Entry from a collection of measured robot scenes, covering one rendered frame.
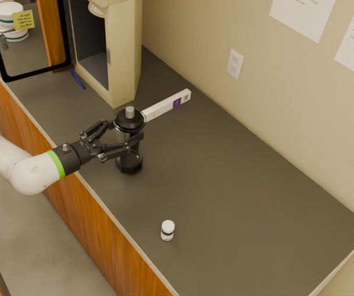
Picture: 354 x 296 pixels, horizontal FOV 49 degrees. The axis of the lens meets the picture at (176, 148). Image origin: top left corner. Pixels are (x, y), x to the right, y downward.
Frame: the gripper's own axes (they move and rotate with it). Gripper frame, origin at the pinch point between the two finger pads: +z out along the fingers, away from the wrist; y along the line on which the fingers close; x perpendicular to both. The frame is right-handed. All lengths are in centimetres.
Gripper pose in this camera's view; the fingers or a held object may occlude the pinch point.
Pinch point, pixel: (128, 129)
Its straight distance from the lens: 131.3
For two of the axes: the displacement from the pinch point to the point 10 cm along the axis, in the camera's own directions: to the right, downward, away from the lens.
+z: 7.7, -4.2, 4.9
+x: -1.0, 6.8, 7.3
